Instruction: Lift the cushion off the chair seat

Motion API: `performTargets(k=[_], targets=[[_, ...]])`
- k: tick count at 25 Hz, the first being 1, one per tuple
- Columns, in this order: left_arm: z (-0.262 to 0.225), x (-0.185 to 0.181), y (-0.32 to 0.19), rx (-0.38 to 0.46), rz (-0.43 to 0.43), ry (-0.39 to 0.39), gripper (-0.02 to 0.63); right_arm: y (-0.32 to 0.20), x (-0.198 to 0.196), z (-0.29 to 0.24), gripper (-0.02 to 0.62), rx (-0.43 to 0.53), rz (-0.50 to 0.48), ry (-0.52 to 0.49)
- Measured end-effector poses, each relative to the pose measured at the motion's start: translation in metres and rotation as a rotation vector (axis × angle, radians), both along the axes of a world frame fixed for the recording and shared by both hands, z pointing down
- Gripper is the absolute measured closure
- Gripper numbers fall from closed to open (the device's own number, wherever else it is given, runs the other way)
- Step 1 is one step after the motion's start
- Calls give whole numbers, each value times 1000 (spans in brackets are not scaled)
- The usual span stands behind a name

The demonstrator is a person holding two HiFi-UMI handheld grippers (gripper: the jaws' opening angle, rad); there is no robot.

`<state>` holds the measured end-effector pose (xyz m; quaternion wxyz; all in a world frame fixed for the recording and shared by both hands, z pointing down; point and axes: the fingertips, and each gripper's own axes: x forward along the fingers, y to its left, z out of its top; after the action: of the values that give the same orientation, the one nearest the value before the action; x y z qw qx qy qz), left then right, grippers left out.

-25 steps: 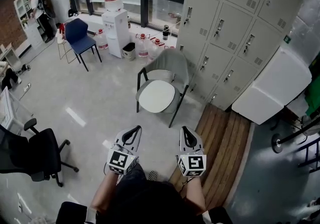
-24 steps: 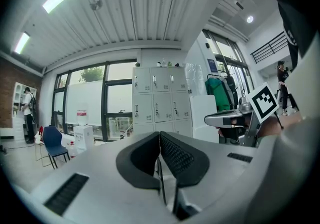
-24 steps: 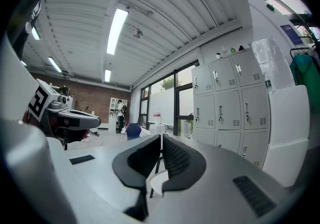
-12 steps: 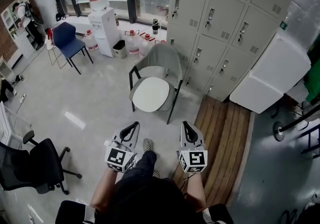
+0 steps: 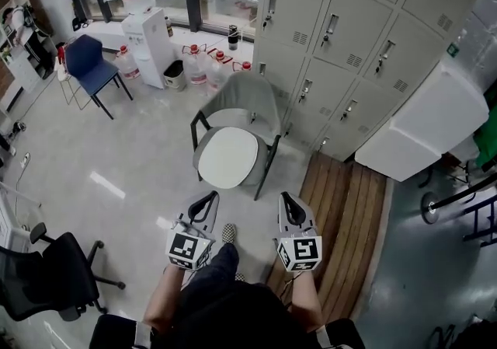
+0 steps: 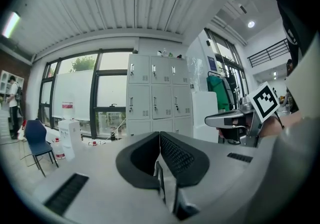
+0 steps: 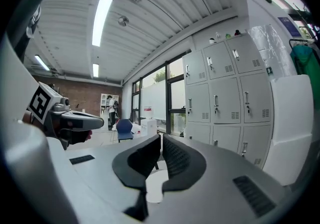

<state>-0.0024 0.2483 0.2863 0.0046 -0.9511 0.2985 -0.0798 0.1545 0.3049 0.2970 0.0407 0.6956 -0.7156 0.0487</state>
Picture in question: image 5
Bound white shelf unit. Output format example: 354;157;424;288
0;23;40;92

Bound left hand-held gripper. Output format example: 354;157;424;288
165;190;220;271

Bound person's checkered shoe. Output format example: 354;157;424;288
221;222;238;245

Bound person's left forearm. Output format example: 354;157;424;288
143;264;196;332

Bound blue chair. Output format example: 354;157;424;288
63;33;134;120

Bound wooden slat platform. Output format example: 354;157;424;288
266;152;390;322

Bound green cloth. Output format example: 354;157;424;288
472;93;497;170

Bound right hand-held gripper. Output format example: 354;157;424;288
273;191;324;273

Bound person's dark trousers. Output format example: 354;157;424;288
179;242;241;294

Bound person's right forearm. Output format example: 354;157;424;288
289;270;324;335

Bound white seat cushion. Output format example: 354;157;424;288
197;126;259;190

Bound beige metal locker cabinet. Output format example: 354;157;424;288
252;0;485;162

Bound white chest cabinet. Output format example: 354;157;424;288
353;61;491;183

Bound person's black shirt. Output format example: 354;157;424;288
153;281;314;349

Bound white water dispenser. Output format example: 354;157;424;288
120;7;166;90

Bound dark metal rack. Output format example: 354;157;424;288
461;194;497;248

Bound grey upholstered chair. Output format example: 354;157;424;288
189;72;283;201

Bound black stanchion base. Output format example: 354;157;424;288
420;190;448;225

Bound white wire stool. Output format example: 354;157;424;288
56;37;85;112

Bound black office chair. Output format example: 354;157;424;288
0;222;127;323

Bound small waste bin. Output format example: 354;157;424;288
162;59;186;92

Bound red-capped water jug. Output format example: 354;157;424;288
207;49;234;92
182;44;210;86
114;44;141;82
231;60;254;77

